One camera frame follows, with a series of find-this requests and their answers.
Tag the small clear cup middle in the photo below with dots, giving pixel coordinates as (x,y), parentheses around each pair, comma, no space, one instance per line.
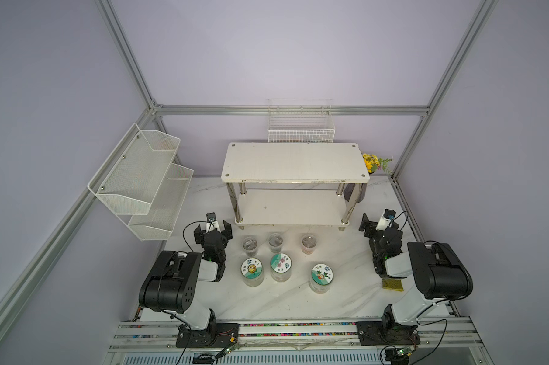
(275,242)

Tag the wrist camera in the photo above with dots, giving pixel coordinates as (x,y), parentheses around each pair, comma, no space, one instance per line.
(212,222)
(386,219)

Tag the white two-tier shelf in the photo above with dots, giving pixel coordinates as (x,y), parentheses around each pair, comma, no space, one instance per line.
(294,184)

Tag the white mesh wall rack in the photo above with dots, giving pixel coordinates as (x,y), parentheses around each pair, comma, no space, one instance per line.
(142,184)

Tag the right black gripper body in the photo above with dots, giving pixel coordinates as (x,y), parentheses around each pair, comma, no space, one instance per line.
(375,236)

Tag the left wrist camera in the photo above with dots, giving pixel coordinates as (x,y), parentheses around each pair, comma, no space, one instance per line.
(212,222)

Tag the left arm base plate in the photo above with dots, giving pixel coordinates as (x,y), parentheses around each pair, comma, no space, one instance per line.
(217,335)

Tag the yellow sunflower plant pot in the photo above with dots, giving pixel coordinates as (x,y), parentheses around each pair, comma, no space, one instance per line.
(373,164)

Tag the strawberry lid seed container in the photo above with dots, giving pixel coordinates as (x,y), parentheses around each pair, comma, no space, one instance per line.
(321,278)

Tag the black yellow work glove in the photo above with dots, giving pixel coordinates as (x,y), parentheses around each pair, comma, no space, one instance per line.
(394,284)

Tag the aluminium cage frame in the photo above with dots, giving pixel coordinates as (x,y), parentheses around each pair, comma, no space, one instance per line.
(18,296)

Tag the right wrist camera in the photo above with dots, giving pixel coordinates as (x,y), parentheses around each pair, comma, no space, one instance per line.
(386,219)

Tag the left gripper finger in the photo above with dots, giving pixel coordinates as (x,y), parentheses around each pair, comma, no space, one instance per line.
(199,235)
(227,232)

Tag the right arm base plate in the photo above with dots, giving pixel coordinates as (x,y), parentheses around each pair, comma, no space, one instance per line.
(371,333)

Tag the white wire basket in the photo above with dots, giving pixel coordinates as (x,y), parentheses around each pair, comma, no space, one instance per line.
(300,121)

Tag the small red-based clear cup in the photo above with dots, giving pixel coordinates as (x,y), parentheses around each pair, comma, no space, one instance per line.
(308,244)

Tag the pink flower lid seed container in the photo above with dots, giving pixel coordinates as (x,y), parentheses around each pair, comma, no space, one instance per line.
(281,267)

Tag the sunflower lid seed container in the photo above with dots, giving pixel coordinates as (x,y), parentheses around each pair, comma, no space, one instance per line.
(252,271)

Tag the aluminium front rail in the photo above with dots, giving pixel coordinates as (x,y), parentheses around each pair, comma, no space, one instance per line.
(334,341)

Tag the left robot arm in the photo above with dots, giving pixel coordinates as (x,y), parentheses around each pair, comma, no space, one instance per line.
(171,283)

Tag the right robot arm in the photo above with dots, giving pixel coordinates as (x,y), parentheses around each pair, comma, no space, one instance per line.
(438,273)

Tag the small clear cup left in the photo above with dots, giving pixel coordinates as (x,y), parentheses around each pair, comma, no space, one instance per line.
(250,246)

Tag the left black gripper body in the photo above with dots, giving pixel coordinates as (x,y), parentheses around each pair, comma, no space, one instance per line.
(223,257)

